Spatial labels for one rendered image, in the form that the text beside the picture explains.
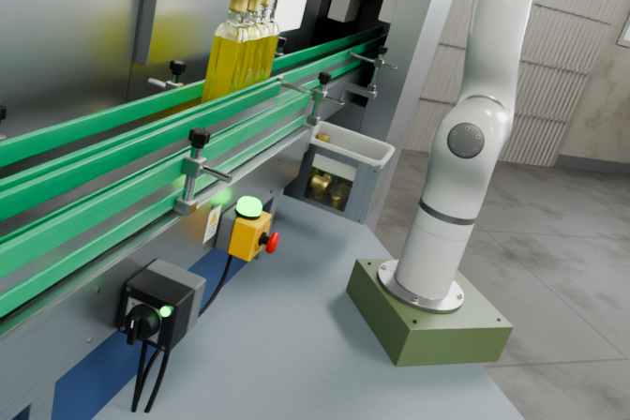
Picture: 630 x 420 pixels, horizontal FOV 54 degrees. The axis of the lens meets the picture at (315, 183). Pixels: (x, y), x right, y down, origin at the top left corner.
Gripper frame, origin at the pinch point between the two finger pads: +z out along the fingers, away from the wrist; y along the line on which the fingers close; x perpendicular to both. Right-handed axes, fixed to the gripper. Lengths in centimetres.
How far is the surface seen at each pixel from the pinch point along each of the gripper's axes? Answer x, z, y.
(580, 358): 143, 134, 134
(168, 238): -55, 32, 15
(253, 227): -37, 35, 22
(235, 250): -37, 40, 19
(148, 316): -67, 36, 20
